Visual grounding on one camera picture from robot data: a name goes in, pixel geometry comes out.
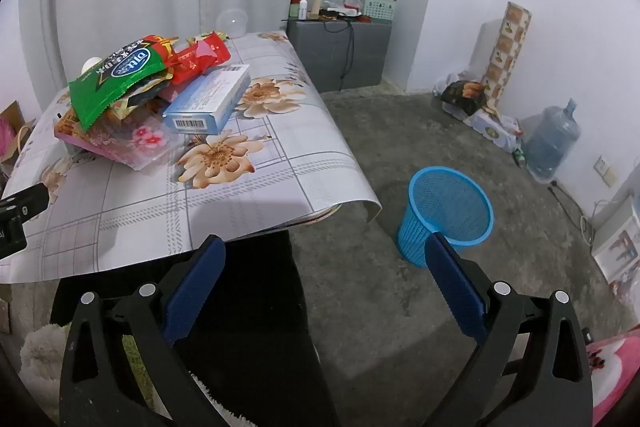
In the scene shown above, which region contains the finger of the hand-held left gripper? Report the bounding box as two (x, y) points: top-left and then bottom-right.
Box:
(0, 184), (51, 224)
(0, 218), (29, 261)

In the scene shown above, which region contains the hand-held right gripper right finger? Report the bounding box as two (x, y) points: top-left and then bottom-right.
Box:
(424, 232), (594, 427)

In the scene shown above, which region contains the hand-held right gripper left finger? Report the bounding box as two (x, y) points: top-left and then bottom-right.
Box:
(59, 234), (227, 427)

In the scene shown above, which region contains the pink flower transparent packet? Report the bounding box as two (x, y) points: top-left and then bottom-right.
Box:
(54, 106), (173, 170)

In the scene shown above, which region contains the person's black trouser leg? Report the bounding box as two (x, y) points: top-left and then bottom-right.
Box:
(50, 229), (342, 427)

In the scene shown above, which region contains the gold patterned snack packet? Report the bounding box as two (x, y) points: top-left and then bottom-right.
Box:
(54, 107), (126, 144)

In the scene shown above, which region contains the floral tablecloth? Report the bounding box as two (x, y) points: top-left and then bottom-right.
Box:
(0, 29), (383, 285)

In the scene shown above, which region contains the green snack packet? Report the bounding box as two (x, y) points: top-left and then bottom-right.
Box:
(68, 38), (170, 132)

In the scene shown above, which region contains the white round lid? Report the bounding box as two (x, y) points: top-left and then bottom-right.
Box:
(81, 56), (109, 76)

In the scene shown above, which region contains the white printed box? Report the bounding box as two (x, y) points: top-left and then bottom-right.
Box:
(462, 106), (524, 154)

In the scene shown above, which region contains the black snack packet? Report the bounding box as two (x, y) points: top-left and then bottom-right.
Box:
(125, 78), (172, 108)

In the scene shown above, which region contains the white water dispenser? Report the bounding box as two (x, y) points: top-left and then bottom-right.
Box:
(590, 196), (640, 284)

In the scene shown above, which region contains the blue water jug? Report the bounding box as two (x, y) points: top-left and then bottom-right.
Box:
(520, 98), (581, 180)

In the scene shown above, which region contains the pink blanket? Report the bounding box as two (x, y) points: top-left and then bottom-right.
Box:
(584, 332), (640, 426)

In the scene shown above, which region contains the black snack bag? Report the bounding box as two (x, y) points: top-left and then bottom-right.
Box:
(440, 80), (489, 116)

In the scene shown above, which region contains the red snack packet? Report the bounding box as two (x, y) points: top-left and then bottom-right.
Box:
(150, 32), (232, 88)

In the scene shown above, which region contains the grey cabinet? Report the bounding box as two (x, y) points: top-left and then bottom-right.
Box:
(286, 18), (392, 94)

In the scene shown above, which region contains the green plastic basket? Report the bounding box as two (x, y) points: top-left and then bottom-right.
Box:
(362, 0), (396, 24)

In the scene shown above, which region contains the white floor cable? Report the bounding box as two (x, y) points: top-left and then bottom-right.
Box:
(547, 179), (597, 249)

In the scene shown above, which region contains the wall outlet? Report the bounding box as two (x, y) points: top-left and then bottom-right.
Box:
(593, 155), (619, 188)

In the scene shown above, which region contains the black cable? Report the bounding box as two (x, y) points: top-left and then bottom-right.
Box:
(324, 18), (357, 92)

